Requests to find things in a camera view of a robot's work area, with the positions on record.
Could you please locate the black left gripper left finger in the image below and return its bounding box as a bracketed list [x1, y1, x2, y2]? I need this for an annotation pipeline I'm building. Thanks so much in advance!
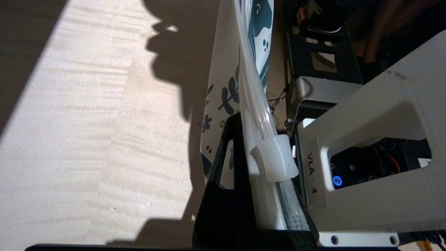
[192, 112, 260, 247]

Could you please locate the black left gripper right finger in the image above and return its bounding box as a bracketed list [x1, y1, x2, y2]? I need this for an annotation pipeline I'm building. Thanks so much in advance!
[292, 187, 320, 234]

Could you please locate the white blue horse pouch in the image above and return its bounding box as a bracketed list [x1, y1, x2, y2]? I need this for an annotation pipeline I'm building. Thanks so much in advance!
[200, 0, 310, 231]

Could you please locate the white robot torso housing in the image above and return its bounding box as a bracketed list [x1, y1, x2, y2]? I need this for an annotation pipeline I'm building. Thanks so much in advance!
[298, 30, 446, 248]

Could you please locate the beige wooden shelf unit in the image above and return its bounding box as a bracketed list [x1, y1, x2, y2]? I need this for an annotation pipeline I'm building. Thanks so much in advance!
[0, 0, 290, 244]

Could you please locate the black torso frame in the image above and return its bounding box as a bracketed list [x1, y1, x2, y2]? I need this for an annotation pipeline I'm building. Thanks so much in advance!
[286, 0, 364, 135]

